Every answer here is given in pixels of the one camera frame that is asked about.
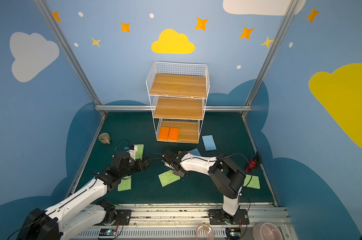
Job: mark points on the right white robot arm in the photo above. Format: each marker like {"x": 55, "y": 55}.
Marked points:
{"x": 224, "y": 172}

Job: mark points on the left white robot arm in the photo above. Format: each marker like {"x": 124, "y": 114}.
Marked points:
{"x": 67, "y": 218}

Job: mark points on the green sponge right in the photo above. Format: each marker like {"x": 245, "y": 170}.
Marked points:
{"x": 251, "y": 181}

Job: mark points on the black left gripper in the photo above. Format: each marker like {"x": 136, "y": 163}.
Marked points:
{"x": 142, "y": 163}

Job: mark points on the orange sponge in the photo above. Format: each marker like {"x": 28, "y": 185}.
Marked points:
{"x": 164, "y": 134}
{"x": 174, "y": 134}

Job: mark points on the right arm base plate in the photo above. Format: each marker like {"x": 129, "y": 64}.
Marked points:
{"x": 220, "y": 217}

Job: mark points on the green sponge centre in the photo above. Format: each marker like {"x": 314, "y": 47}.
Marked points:
{"x": 168, "y": 177}

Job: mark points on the pink divided bowl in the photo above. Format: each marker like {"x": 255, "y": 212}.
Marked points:
{"x": 266, "y": 231}

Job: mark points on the green sponge upper left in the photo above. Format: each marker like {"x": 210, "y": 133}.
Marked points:
{"x": 139, "y": 151}

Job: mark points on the green sponge lower left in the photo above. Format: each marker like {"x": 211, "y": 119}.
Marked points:
{"x": 126, "y": 184}

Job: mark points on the white wire wooden shelf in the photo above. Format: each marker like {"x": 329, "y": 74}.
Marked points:
{"x": 178, "y": 95}

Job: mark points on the blue sponge near shelf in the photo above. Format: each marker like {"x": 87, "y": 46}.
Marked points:
{"x": 209, "y": 143}

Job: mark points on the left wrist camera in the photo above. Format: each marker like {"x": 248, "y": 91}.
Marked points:
{"x": 132, "y": 150}

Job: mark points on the red small object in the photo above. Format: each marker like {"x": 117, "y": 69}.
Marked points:
{"x": 254, "y": 163}

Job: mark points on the blue sponge centre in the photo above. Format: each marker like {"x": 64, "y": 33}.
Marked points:
{"x": 195, "y": 152}

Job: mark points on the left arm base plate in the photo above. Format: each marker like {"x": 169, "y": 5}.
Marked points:
{"x": 115, "y": 217}

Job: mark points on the beige mug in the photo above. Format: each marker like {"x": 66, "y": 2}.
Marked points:
{"x": 105, "y": 138}

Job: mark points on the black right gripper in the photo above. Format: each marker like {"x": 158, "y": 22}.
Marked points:
{"x": 170, "y": 159}

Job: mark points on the green sponge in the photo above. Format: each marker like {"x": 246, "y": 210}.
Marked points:
{"x": 126, "y": 184}
{"x": 139, "y": 151}
{"x": 251, "y": 181}
{"x": 168, "y": 177}

